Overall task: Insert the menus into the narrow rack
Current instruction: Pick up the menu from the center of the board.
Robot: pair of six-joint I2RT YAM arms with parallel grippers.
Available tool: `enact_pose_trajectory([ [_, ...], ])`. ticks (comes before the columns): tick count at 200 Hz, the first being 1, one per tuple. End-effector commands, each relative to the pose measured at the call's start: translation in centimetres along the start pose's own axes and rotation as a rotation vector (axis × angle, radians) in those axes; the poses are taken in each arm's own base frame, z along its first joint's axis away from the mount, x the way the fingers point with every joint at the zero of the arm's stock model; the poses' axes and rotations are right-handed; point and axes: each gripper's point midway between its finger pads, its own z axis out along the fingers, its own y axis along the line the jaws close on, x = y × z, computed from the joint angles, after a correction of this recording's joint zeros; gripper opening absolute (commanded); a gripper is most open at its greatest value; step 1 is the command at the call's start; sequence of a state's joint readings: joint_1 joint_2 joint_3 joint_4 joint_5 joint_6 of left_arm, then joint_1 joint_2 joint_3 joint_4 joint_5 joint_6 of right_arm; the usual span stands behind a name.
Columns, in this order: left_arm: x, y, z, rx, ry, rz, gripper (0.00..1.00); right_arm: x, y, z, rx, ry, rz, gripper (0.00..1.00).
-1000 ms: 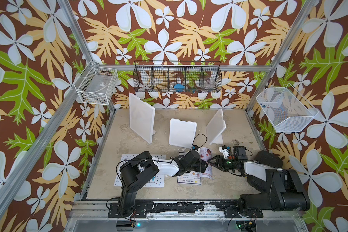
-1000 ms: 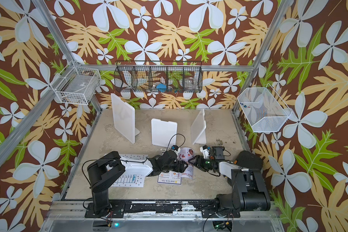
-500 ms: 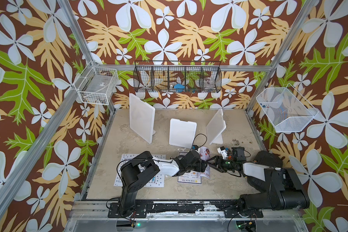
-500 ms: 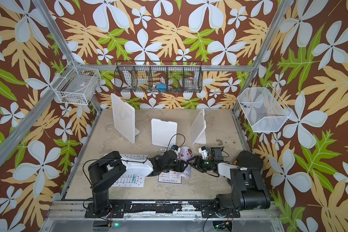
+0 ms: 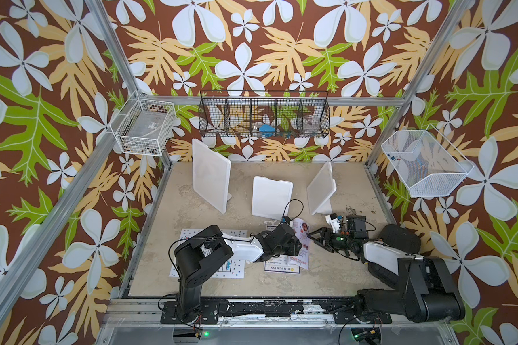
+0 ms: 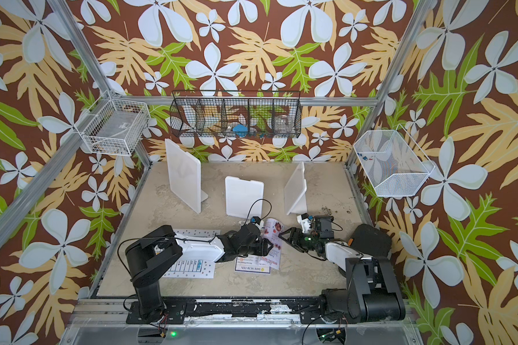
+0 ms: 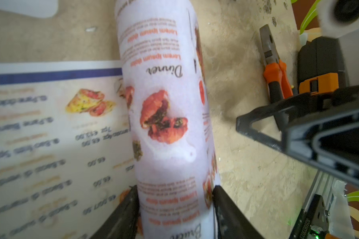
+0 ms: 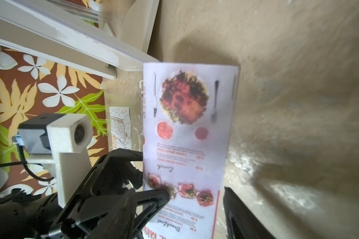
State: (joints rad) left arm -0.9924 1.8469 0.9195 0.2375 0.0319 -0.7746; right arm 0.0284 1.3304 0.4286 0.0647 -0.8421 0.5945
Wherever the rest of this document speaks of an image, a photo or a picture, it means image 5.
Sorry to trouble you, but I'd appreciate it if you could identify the black wire rack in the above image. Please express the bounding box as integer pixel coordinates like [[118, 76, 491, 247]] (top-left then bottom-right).
[[198, 90, 330, 139]]

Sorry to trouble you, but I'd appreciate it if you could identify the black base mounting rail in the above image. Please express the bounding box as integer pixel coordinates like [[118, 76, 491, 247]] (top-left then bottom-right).
[[157, 295, 392, 326]]

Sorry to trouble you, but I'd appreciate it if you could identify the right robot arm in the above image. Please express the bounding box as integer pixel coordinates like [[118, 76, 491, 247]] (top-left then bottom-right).
[[307, 214, 466, 323]]

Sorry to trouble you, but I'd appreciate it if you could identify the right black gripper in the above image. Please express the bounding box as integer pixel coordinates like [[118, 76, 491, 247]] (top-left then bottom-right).
[[306, 226, 353, 252]]

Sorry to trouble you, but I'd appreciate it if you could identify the dotted border table menu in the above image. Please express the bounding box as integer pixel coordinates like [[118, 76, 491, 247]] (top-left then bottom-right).
[[168, 226, 250, 280]]

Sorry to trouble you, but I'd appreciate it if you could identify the blue object in rack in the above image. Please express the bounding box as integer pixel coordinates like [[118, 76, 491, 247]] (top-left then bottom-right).
[[259, 124, 276, 138]]

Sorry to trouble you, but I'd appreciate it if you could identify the blue bordered menu sheet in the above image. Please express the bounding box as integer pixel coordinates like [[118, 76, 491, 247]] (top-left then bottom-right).
[[264, 223, 302, 275]]

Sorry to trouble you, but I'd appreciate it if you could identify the white mesh basket right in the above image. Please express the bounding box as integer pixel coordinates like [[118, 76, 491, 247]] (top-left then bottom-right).
[[381, 125, 474, 198]]

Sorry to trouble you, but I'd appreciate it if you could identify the pink restaurant special menu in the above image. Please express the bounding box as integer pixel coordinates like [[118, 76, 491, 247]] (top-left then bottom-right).
[[281, 218, 311, 270]]

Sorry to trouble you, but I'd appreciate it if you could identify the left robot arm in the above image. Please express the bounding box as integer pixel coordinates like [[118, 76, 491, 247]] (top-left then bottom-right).
[[168, 223, 302, 324]]

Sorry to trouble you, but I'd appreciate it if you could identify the white wire basket left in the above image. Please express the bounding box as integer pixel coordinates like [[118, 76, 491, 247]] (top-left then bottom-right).
[[110, 92, 177, 157]]

